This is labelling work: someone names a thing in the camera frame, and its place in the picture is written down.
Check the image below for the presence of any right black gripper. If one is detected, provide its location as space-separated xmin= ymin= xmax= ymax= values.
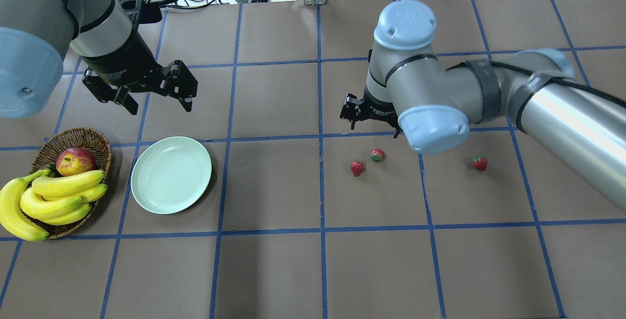
xmin=340 ymin=90 xmax=402 ymax=139

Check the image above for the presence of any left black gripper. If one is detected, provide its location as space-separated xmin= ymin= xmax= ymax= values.
xmin=83 ymin=33 xmax=198 ymax=115

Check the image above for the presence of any strawberry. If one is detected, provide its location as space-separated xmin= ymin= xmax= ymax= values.
xmin=370 ymin=149 xmax=385 ymax=163
xmin=350 ymin=160 xmax=366 ymax=177
xmin=472 ymin=156 xmax=488 ymax=171

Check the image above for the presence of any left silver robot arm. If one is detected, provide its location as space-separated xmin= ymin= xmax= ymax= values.
xmin=0 ymin=0 xmax=198 ymax=119

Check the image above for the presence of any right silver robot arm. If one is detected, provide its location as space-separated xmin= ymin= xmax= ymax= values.
xmin=339 ymin=0 xmax=626 ymax=209

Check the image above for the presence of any light green plate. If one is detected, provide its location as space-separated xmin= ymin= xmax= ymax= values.
xmin=130 ymin=137 xmax=213 ymax=215

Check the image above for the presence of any red apple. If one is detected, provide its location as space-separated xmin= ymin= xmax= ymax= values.
xmin=55 ymin=147 xmax=97 ymax=177

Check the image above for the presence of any yellow banana bunch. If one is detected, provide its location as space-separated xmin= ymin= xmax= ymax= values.
xmin=0 ymin=169 xmax=108 ymax=242

